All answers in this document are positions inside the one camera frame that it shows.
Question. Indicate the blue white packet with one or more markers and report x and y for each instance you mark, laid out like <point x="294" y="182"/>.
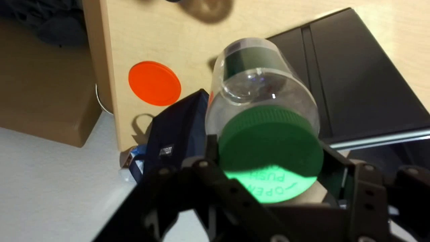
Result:
<point x="129" y="160"/>

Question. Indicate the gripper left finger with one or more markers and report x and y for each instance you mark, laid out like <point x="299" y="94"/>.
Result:
<point x="201" y="188"/>

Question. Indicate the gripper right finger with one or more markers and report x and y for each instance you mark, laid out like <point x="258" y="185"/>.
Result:
<point x="368" y="191"/>

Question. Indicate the orange round disc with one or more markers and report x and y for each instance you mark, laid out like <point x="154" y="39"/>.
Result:
<point x="154" y="83"/>

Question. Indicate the navy blue fabric bag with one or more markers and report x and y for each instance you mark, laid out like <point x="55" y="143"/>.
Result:
<point x="178" y="131"/>

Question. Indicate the clear plastic bottle green cap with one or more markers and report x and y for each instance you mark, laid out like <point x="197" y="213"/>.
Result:
<point x="268" y="141"/>

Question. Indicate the black trash bin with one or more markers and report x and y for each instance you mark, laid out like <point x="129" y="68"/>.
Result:
<point x="362" y="84"/>

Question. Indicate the dark blue cloth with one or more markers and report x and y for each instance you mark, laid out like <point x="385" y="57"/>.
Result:
<point x="43" y="23"/>

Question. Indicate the tan box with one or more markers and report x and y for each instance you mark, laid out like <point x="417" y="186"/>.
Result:
<point x="43" y="94"/>

